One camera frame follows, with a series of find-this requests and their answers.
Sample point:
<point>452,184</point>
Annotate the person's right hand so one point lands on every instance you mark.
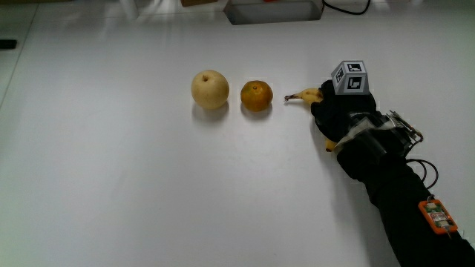
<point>335,111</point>

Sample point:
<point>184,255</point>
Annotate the yellow banana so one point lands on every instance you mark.
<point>311,95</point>

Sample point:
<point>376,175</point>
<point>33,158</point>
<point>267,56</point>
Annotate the person's right forearm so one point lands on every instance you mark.
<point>401,200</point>

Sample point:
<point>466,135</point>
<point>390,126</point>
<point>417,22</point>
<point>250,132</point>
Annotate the orange tangerine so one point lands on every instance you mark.
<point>256,95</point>

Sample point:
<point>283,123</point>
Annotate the grey box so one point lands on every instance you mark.
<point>272,11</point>

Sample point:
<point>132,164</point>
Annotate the pale yellow pear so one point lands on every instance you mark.
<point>210,89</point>

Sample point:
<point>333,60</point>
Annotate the brown cardboard box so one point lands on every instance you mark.
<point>196,2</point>

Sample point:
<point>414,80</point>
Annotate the black flat object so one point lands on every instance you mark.
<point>7,44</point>

